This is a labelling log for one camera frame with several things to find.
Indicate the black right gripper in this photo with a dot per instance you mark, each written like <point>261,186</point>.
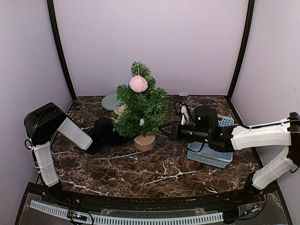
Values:
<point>175,134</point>

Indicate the small green christmas tree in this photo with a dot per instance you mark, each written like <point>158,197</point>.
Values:
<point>150,105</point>

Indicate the white light battery box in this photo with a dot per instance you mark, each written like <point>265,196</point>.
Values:
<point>141,122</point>

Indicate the brown gingerbread ornament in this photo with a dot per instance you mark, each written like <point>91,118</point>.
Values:
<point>118,111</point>

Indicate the pink pompom ornament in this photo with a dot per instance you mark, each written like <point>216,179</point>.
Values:
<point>138,84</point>

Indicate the light blue plastic basket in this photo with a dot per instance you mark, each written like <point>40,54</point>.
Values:
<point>201,152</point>

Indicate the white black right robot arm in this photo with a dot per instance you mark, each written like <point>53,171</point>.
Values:
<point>205,129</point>

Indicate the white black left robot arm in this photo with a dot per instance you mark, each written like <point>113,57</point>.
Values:
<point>44,123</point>

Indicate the light blue ceramic plate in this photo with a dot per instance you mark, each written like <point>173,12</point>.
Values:
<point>110,101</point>

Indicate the black front rail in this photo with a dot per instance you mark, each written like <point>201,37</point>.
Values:
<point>97,202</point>

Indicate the right black corner post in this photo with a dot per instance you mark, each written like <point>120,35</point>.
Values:
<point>243,47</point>

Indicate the black corner post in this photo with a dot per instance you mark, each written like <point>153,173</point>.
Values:
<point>243,47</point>
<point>59,49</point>

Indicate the white slotted cable duct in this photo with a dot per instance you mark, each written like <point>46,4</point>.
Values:
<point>125,217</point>

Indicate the left black corner post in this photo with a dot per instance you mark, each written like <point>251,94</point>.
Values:
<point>59,49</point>

